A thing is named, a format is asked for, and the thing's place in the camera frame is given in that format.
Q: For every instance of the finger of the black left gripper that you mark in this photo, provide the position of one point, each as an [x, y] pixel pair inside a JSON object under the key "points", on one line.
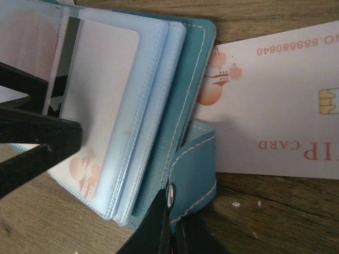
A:
{"points": [[22, 121]]}

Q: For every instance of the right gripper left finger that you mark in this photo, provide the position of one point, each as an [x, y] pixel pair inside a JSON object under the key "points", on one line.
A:
{"points": [[153, 236]]}

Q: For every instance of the white striped sunset card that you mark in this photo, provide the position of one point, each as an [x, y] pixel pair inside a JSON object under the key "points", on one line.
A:
{"points": [[97, 59]]}

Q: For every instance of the white VIP sunset card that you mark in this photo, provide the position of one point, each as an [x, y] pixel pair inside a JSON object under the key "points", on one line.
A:
{"points": [[273, 101]]}

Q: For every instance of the teal card holder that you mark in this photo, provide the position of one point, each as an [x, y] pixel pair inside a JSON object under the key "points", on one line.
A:
{"points": [[153, 145]]}

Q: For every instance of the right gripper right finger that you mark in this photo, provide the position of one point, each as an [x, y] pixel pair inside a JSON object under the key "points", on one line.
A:
{"points": [[192, 236]]}

